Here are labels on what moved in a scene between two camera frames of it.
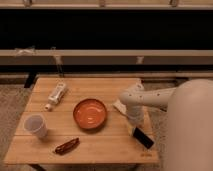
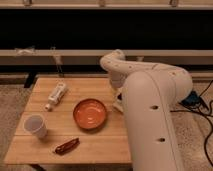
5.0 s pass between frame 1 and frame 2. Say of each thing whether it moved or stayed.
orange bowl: stayed
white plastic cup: stayed
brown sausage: stayed
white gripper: moved
